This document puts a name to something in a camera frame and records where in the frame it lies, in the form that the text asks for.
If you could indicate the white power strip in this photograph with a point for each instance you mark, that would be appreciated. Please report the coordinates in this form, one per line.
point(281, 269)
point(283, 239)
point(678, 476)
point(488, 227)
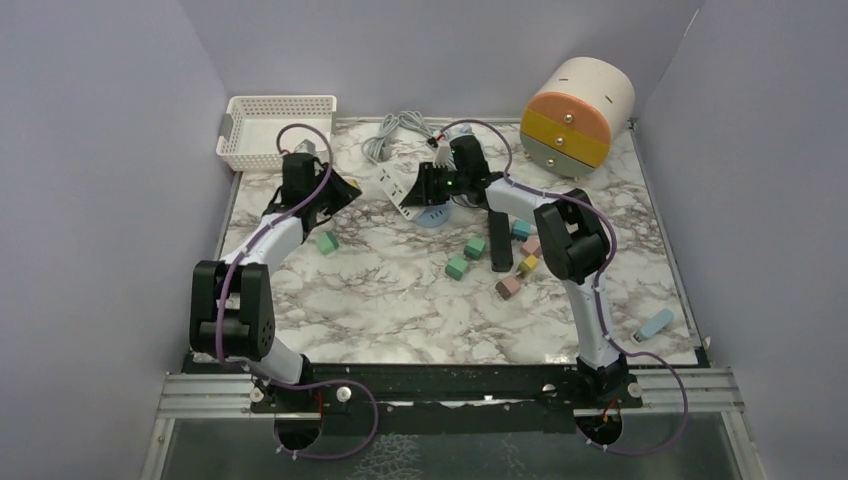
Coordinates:
point(396, 192)

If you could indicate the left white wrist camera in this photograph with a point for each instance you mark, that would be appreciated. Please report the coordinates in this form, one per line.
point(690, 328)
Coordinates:
point(306, 146)

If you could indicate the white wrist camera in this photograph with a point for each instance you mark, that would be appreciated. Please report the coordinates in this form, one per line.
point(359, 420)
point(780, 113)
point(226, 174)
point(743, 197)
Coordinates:
point(306, 146)
point(443, 153)

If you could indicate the teal plug adapter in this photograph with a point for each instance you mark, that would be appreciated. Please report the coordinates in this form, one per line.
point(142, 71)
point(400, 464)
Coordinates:
point(521, 230)

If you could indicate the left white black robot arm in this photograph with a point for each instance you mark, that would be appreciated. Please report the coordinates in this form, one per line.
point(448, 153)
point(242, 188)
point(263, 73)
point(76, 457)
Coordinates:
point(232, 314)

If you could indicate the green plug adapter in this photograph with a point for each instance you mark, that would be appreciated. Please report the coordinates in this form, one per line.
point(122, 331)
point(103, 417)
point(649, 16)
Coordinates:
point(327, 243)
point(474, 248)
point(456, 267)

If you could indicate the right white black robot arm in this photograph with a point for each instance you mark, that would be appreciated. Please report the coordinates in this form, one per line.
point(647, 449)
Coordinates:
point(572, 233)

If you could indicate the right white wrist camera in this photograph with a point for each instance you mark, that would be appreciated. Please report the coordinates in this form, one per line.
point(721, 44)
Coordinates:
point(443, 153)

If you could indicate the round cream drawer cabinet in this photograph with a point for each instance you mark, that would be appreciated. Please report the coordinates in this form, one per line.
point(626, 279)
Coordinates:
point(569, 124)

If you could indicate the pink plug adapter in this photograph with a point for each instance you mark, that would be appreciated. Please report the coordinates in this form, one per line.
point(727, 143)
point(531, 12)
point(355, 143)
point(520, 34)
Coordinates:
point(508, 287)
point(531, 247)

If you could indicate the white plastic basket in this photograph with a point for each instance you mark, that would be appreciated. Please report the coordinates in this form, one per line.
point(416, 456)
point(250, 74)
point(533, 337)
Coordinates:
point(255, 128)

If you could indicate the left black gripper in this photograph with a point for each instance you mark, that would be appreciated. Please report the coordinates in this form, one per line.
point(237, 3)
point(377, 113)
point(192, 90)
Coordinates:
point(343, 193)

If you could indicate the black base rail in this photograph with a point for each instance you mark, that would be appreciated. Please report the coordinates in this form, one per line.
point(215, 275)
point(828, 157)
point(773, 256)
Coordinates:
point(357, 399)

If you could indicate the round blue socket hub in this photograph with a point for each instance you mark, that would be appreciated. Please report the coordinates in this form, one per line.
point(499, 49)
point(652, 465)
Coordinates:
point(434, 216)

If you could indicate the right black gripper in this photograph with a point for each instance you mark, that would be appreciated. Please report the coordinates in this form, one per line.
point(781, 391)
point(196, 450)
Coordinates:
point(425, 192)

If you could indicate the black power strip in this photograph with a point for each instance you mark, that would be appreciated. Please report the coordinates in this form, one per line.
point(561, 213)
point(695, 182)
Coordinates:
point(500, 240)

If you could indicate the light blue usb stick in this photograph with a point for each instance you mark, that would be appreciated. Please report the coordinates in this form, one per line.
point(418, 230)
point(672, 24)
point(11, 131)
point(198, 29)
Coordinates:
point(654, 325)

